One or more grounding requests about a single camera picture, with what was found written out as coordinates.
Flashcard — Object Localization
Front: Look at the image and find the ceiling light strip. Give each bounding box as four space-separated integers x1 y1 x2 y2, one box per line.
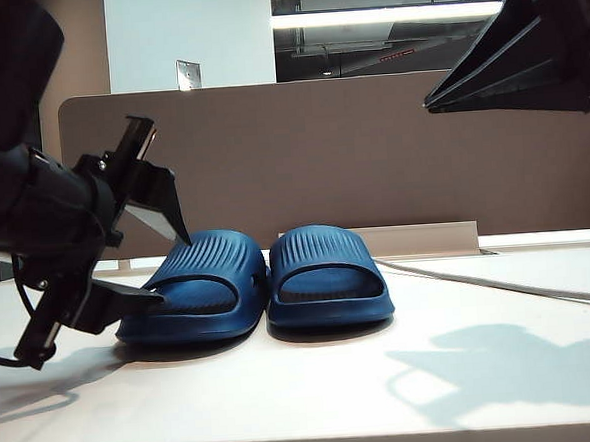
270 0 510 32

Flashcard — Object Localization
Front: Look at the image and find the red LED sign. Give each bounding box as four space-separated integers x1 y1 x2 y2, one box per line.
379 47 415 63

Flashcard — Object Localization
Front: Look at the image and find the grey power cable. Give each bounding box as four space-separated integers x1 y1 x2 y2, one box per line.
374 243 590 323

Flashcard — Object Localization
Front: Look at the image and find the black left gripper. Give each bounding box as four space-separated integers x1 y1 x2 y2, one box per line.
0 112 200 372

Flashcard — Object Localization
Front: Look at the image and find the blue foam slipper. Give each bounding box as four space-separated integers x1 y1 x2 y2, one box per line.
109 226 276 349
260 218 397 333

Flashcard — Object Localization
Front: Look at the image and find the metal wall plate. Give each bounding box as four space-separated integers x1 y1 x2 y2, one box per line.
175 58 203 93

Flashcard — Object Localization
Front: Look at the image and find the brown desk divider panel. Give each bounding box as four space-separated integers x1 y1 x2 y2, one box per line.
56 61 590 264

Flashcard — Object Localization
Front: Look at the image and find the beige cable slot flap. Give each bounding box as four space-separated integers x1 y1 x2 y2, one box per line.
360 219 480 261

